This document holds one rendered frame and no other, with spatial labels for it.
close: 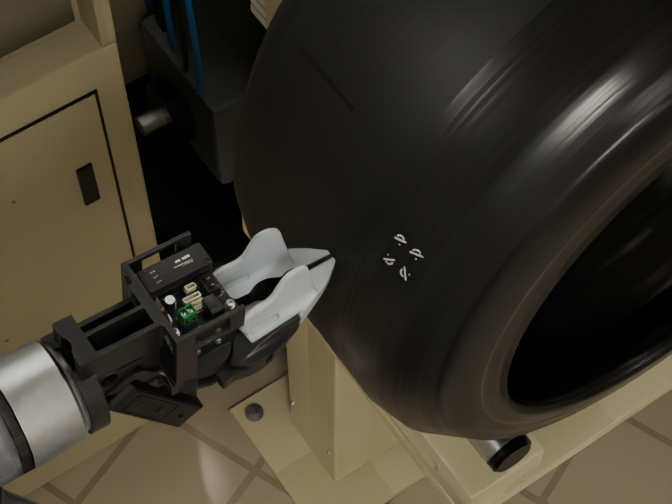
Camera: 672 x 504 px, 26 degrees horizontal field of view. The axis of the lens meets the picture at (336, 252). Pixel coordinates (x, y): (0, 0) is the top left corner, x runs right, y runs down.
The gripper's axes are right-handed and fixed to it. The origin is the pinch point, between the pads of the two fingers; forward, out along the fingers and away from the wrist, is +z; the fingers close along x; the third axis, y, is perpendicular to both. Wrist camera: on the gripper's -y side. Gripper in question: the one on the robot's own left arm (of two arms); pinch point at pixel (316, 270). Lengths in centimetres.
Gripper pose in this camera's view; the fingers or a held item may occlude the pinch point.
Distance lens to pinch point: 104.2
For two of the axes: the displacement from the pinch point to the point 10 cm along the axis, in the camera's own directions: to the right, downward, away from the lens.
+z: 8.2, -4.3, 3.8
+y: 0.9, -5.5, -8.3
